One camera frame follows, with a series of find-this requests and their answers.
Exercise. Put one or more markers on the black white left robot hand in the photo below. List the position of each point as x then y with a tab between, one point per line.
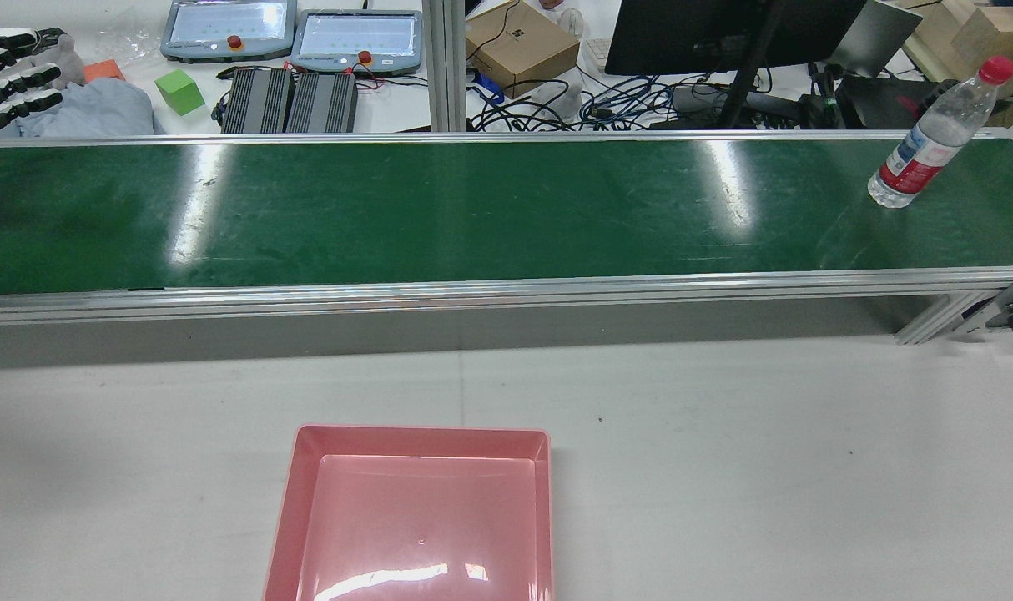
14	79

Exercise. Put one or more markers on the pink plastic basket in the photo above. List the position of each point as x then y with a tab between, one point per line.
423	517

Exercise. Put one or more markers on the grey plush toy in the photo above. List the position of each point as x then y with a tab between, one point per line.
73	63

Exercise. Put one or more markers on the blue grey cloth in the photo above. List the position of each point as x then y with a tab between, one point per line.
89	108

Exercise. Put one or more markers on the orange block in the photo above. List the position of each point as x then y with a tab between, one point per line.
103	70

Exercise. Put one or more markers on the clear plastic bag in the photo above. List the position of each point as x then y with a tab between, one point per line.
127	37

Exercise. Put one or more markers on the green foam cube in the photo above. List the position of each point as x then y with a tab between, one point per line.
179	92

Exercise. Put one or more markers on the grey teach pendant tablet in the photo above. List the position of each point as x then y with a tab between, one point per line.
227	25
356	42

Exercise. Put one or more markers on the black finned metal box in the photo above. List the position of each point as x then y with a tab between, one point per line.
256	100
323	102

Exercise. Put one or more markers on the brown cardboard box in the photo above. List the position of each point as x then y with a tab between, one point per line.
519	42

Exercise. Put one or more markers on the crumpled clear plastic wrap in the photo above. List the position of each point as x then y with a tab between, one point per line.
566	98

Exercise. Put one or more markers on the white keyboard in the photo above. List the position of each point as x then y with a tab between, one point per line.
597	54

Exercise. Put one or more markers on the black computer monitor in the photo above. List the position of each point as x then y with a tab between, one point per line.
723	33

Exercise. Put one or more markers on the black rectangular device box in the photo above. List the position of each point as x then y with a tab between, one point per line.
869	104

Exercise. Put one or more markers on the grey flat panel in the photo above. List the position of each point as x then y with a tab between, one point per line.
878	33

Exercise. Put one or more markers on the light wooden block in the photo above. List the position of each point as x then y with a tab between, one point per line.
932	37

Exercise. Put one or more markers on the clear water bottle red cap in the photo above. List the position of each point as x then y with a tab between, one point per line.
932	138

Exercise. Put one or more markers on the light wooden box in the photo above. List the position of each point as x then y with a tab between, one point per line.
1003	33

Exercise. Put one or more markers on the aluminium profile post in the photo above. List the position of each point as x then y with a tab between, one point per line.
444	67

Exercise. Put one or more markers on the green conveyor belt aluminium frame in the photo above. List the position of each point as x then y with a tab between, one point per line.
473	209

